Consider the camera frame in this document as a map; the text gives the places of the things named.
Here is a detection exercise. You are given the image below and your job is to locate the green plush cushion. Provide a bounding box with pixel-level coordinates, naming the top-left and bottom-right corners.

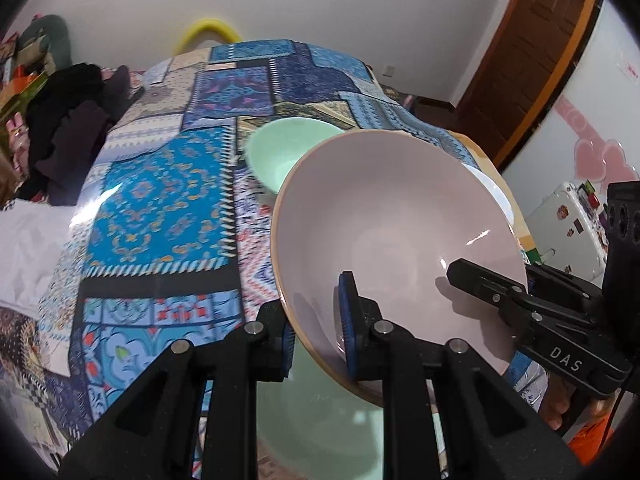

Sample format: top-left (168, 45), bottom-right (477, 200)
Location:
top-left (16, 14), bottom-right (73, 74)

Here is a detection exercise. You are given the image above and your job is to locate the brown wooden door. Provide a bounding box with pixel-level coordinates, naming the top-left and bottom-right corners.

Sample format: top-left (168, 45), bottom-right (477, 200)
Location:
top-left (457, 0), bottom-right (599, 169)

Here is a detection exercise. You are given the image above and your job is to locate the blue patchwork tablecloth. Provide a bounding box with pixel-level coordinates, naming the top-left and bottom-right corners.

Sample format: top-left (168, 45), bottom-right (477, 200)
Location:
top-left (34, 39), bottom-right (496, 438)

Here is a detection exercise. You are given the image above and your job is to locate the pink bowl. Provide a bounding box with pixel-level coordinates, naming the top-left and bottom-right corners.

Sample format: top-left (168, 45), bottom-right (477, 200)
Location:
top-left (270, 130), bottom-right (526, 404)

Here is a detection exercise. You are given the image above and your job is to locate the white folded cloth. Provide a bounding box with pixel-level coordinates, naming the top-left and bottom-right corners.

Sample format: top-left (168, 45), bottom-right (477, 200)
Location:
top-left (1, 200), bottom-right (82, 321)

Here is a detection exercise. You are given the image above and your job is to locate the white bowl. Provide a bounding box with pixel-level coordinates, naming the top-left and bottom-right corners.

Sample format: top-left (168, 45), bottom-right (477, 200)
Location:
top-left (464, 164), bottom-right (515, 228)

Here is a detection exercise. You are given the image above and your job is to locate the person's hand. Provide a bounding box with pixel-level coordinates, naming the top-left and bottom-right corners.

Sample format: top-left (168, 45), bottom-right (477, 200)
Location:
top-left (538, 375), bottom-right (616, 430)

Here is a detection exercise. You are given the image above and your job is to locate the black clothing pile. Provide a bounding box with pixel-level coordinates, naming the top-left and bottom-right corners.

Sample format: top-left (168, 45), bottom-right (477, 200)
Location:
top-left (16, 63), bottom-right (144, 206)

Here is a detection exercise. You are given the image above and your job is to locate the pink bunny toy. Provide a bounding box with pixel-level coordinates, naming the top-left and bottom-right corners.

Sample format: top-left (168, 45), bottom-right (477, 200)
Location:
top-left (6, 112), bottom-right (29, 177)

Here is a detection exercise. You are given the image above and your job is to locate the mint green bowl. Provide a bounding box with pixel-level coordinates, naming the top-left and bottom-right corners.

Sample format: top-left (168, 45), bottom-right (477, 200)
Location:
top-left (244, 117), bottom-right (343, 194)

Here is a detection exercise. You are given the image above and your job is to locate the white mini fridge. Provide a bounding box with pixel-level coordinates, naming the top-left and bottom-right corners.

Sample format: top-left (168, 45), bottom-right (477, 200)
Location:
top-left (525, 182), bottom-right (608, 284)

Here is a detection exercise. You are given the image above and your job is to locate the mint green plate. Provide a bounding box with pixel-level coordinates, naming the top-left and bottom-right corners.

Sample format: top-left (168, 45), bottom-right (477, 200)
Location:
top-left (257, 342), bottom-right (383, 479)

